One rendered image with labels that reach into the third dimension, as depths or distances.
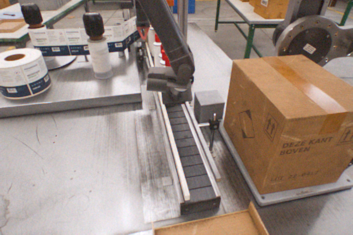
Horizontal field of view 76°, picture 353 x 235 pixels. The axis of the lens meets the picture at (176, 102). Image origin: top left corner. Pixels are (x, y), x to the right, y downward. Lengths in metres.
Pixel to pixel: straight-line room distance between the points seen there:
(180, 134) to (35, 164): 0.48
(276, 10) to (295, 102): 2.16
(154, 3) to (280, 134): 0.40
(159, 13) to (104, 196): 0.51
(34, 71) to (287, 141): 0.97
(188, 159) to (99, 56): 0.65
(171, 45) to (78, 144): 0.51
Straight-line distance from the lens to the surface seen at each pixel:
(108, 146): 0.85
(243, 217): 0.68
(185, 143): 0.76
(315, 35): 0.88
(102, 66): 1.13
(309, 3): 0.92
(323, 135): 0.62
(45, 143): 0.95
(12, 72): 1.11
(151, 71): 0.65
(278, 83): 0.65
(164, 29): 0.58
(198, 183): 0.66
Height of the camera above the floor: 1.42
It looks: 35 degrees down
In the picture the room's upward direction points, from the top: straight up
